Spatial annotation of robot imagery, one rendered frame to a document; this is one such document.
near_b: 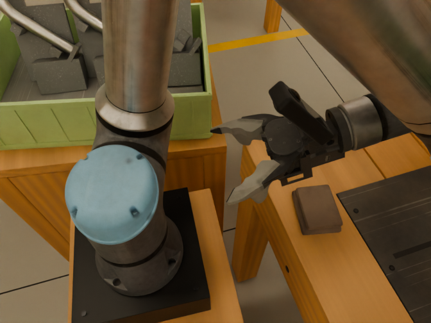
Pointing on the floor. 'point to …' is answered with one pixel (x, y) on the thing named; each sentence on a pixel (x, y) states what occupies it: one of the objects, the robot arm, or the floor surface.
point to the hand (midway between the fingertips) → (215, 161)
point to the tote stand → (20, 172)
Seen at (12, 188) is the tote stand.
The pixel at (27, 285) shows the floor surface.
